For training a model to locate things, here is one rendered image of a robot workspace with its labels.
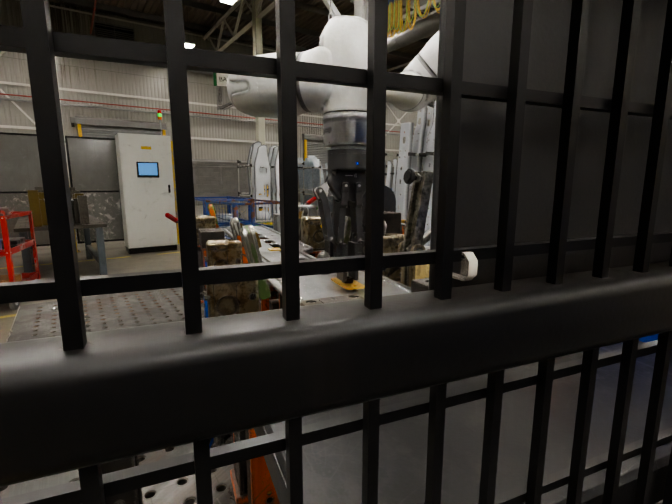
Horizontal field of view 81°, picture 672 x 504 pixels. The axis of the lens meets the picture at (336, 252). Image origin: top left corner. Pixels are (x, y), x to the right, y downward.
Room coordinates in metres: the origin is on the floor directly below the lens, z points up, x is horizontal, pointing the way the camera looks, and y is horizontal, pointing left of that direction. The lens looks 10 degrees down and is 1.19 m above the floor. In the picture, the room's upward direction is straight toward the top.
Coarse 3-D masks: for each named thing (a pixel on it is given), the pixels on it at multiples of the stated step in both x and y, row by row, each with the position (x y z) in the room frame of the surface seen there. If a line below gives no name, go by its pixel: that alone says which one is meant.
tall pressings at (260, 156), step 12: (252, 144) 9.90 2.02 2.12; (264, 144) 9.83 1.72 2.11; (252, 156) 9.85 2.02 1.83; (264, 156) 9.78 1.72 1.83; (276, 156) 9.96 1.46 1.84; (252, 168) 9.82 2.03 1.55; (264, 168) 10.00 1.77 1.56; (276, 168) 9.92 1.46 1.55; (252, 180) 9.79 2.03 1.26; (264, 180) 9.72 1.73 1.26; (276, 180) 9.89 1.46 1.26; (252, 192) 9.78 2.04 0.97; (276, 192) 9.88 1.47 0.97; (264, 204) 9.67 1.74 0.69; (276, 204) 9.86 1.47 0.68; (264, 216) 9.64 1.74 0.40
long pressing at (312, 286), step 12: (228, 228) 1.70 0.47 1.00; (264, 228) 1.70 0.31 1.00; (264, 240) 1.34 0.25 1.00; (276, 240) 1.34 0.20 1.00; (264, 252) 1.10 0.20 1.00; (276, 252) 1.10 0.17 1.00; (300, 252) 1.09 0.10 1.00; (312, 252) 1.17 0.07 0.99; (300, 276) 0.81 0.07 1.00; (312, 276) 0.81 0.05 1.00; (324, 276) 0.81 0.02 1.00; (336, 276) 0.81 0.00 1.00; (360, 276) 0.81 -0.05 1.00; (384, 276) 0.79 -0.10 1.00; (276, 288) 0.74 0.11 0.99; (300, 288) 0.71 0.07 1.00; (312, 288) 0.71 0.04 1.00; (324, 288) 0.71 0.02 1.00; (336, 288) 0.71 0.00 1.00; (384, 288) 0.71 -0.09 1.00; (396, 288) 0.71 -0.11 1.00; (408, 288) 0.70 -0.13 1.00; (300, 300) 0.64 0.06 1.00
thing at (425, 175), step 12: (408, 180) 0.77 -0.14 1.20; (420, 180) 0.78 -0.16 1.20; (432, 180) 0.77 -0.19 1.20; (420, 192) 0.77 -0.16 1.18; (420, 204) 0.77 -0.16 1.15; (408, 216) 0.79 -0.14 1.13; (420, 216) 0.77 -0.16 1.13; (408, 228) 0.79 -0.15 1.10; (420, 228) 0.77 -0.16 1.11; (408, 240) 0.79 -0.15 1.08; (420, 240) 0.77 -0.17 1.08
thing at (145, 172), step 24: (120, 144) 6.65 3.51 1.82; (144, 144) 6.84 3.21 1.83; (168, 144) 7.06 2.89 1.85; (120, 168) 6.72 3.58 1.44; (144, 168) 6.80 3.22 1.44; (168, 168) 7.04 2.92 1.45; (120, 192) 6.99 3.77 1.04; (144, 192) 6.81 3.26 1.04; (168, 192) 7.02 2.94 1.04; (144, 216) 6.79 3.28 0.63; (144, 240) 6.78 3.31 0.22; (168, 240) 6.99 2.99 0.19
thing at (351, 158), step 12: (336, 156) 0.70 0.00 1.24; (348, 156) 0.69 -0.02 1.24; (360, 156) 0.69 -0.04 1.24; (336, 168) 0.70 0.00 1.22; (348, 168) 0.69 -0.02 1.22; (360, 168) 0.70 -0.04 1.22; (336, 180) 0.71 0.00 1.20; (348, 180) 0.71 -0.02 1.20; (360, 180) 0.72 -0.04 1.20; (336, 192) 0.71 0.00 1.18; (348, 192) 0.71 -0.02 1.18
